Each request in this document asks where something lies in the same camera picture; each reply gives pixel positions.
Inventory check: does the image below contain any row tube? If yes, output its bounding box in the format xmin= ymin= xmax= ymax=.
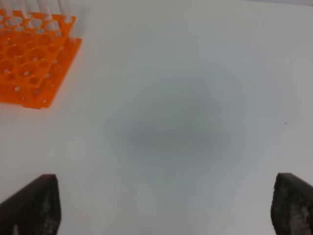
xmin=37 ymin=0 xmax=52 ymax=21
xmin=17 ymin=0 xmax=32 ymax=19
xmin=58 ymin=0 xmax=83 ymax=41
xmin=0 ymin=0 xmax=13 ymax=17

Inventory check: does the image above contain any orange test tube rack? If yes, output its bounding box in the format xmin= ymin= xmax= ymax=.
xmin=0 ymin=10 xmax=82 ymax=109

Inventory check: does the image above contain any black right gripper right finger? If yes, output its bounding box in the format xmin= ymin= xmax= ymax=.
xmin=270 ymin=173 xmax=313 ymax=235

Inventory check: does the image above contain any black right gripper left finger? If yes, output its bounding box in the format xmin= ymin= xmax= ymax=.
xmin=0 ymin=174 xmax=61 ymax=235

